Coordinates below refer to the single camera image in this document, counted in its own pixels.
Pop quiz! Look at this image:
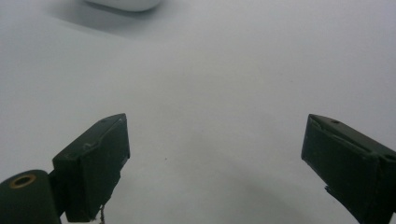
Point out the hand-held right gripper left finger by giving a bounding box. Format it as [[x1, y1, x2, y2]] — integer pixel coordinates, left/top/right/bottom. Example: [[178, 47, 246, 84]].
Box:
[[51, 113, 131, 223]]

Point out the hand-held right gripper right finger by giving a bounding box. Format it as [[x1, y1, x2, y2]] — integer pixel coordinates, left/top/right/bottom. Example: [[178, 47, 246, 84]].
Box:
[[301, 113, 396, 224]]

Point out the white rounded object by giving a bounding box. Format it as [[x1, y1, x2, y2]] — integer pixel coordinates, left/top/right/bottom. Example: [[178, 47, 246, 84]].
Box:
[[83, 0, 163, 13]]

